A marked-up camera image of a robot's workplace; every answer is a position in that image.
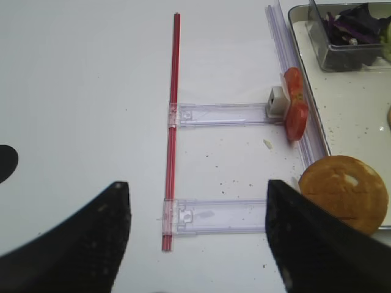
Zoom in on left bun half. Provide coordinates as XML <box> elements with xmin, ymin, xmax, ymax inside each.
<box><xmin>298</xmin><ymin>155</ymin><xmax>389</xmax><ymax>236</ymax></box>

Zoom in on clear plastic container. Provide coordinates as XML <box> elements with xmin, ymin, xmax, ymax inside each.
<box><xmin>305</xmin><ymin>1</ymin><xmax>390</xmax><ymax>72</ymax></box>

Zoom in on shredded purple cabbage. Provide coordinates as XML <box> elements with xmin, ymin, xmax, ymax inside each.
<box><xmin>322</xmin><ymin>3</ymin><xmax>390</xmax><ymax>46</ymax></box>

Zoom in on white metal tray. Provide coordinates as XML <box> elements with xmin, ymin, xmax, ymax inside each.
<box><xmin>288</xmin><ymin>2</ymin><xmax>391</xmax><ymax>230</ymax></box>

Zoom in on clear crossbar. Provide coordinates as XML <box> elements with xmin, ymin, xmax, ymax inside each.
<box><xmin>162</xmin><ymin>199</ymin><xmax>266</xmax><ymax>236</ymax></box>
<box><xmin>167</xmin><ymin>103</ymin><xmax>283</xmax><ymax>128</ymax></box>

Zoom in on left red rod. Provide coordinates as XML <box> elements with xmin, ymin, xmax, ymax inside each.
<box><xmin>161</xmin><ymin>12</ymin><xmax>182</xmax><ymax>253</ymax></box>

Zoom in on left lower clear crossbar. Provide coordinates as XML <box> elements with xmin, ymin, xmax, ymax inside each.
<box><xmin>162</xmin><ymin>199</ymin><xmax>266</xmax><ymax>236</ymax></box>

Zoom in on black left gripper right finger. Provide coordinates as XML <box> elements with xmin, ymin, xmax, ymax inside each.
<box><xmin>265</xmin><ymin>179</ymin><xmax>390</xmax><ymax>292</ymax></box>

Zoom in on green lettuce leaves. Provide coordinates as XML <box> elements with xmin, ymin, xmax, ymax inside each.
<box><xmin>380</xmin><ymin>20</ymin><xmax>390</xmax><ymax>62</ymax></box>

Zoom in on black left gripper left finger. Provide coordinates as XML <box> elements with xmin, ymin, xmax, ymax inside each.
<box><xmin>1</xmin><ymin>181</ymin><xmax>130</xmax><ymax>292</ymax></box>

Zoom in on white support block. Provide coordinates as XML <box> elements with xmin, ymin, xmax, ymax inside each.
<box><xmin>266</xmin><ymin>86</ymin><xmax>290</xmax><ymax>119</ymax></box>

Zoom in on upright tomato slice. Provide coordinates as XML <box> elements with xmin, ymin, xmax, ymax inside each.
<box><xmin>284</xmin><ymin>67</ymin><xmax>309</xmax><ymax>142</ymax></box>

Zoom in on left upper clear crossbar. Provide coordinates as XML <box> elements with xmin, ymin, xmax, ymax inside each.
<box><xmin>167</xmin><ymin>103</ymin><xmax>283</xmax><ymax>128</ymax></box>

